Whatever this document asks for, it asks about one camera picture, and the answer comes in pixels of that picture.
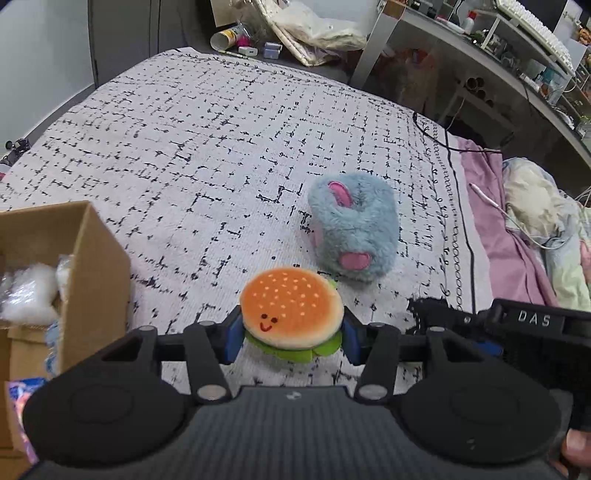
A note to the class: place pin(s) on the white bottle with red cap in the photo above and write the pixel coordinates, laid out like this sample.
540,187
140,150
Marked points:
470,22

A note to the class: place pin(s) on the beige tote bag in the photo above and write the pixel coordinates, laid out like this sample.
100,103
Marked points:
295,44

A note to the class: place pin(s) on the grey door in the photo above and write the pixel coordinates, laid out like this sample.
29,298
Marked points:
124,41

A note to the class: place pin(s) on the person's right hand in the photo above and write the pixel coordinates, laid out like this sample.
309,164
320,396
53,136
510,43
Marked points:
577,447

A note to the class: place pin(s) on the small purple box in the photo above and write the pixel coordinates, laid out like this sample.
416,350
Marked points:
272,50

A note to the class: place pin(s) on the clear bag of white cotton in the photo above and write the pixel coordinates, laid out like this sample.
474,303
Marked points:
27,290

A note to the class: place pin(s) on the white desk with dark top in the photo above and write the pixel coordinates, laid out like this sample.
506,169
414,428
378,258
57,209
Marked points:
508,78

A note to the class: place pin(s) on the paper cup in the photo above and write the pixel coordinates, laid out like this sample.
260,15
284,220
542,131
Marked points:
224,39

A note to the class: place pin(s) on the white black grid blanket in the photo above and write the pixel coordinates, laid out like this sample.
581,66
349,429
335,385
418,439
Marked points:
207,152

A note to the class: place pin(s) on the pink bedsheet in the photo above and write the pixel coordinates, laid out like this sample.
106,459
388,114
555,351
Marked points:
503,240

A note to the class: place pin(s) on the grey storage bench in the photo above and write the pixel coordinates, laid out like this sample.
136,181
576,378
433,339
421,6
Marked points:
332,69

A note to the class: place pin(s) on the black shoes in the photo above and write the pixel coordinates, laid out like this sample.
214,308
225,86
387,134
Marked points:
16,148

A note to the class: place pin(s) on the small white case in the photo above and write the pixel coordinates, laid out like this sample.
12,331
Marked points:
248,50

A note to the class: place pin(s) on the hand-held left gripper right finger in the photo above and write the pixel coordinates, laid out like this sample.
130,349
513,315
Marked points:
353,344

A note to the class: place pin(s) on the pastel printed quilt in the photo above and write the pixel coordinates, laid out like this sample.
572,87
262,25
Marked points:
545,203

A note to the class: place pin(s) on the blue fluffy plush toy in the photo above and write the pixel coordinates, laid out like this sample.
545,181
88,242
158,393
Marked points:
355,230

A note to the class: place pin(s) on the blue tissue packet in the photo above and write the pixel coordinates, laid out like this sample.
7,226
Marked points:
23,406

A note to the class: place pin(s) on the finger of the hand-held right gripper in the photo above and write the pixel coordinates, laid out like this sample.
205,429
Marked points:
490,347

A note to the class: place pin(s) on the burger plush toy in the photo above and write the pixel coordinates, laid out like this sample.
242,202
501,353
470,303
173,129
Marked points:
291,309

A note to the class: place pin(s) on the white keyboard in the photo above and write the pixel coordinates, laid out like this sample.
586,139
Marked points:
540,32

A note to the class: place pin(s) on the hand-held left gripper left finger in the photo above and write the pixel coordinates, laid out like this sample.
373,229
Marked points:
234,344

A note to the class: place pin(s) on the brown cardboard box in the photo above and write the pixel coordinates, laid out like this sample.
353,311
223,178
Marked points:
92,286

